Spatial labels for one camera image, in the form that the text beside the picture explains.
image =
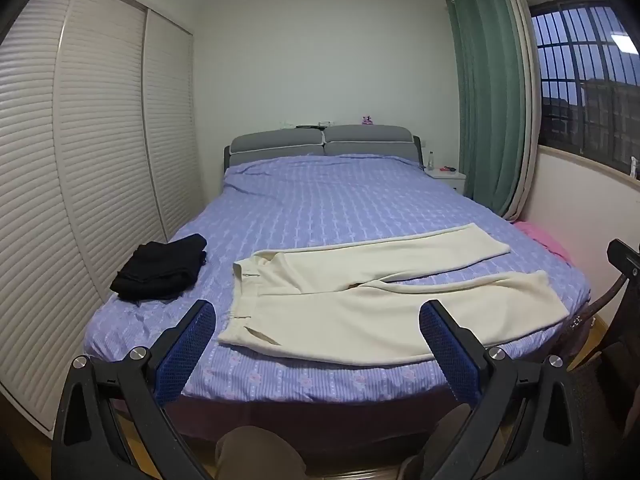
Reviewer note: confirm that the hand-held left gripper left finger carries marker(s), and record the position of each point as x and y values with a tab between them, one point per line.
187	355

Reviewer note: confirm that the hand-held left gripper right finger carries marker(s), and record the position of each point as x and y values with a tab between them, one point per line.
450	355

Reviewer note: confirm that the cream pants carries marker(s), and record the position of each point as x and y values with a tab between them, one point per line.
350	320

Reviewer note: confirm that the person's right leg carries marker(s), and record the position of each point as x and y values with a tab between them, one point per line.
445	435

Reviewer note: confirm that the person's leg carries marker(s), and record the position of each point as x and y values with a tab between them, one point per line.
445	435
260	455

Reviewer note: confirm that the black folded clothes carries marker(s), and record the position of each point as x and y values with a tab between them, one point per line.
160	267

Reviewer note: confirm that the person's left leg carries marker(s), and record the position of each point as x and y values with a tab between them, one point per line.
260	455

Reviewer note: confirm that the purple bed skirt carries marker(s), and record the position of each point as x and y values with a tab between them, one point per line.
300	425

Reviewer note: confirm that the pink cloth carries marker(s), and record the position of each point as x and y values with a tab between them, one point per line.
542	240

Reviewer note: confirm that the black woven chair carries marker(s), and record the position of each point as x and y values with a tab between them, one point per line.
600	410

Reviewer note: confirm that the white nightstand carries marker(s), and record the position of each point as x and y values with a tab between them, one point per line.
447	178

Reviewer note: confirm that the clear bottle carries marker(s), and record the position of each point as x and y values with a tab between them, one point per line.
430	161

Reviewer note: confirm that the purple floral bed sheet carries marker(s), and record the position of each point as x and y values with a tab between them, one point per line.
325	200

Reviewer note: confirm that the white louvered wardrobe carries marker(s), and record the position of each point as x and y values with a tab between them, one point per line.
100	160

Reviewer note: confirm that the grey headboard cushion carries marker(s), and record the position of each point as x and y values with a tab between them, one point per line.
275	147
370	140

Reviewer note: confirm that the beige curtain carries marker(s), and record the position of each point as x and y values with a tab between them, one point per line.
530	135

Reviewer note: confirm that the green curtain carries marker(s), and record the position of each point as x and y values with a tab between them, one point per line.
485	110

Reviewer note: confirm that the small purple toy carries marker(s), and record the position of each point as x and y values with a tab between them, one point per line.
367	120

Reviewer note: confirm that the barred window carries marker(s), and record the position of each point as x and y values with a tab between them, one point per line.
575	85

